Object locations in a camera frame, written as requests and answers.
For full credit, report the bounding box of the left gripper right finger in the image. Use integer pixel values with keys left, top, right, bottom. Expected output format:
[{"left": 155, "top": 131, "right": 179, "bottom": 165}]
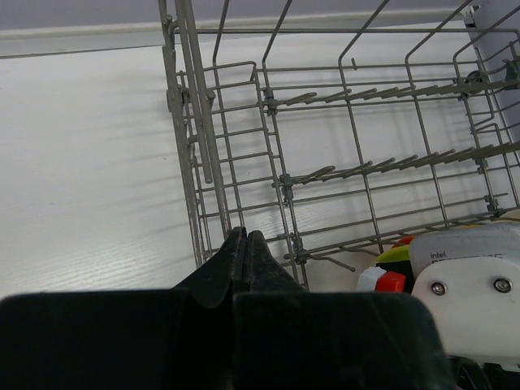
[{"left": 241, "top": 230, "right": 306, "bottom": 293}]

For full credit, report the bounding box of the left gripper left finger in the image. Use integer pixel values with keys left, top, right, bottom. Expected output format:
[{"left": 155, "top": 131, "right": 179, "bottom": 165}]
[{"left": 173, "top": 227, "right": 246, "bottom": 307}]

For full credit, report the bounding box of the orange bowl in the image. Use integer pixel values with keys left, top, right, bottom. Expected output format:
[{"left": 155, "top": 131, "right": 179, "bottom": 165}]
[{"left": 392, "top": 235, "right": 415, "bottom": 248}]

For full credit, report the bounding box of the grey wire dish rack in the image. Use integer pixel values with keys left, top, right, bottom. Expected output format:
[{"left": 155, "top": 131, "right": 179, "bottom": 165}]
[{"left": 158, "top": 1, "right": 519, "bottom": 290}]

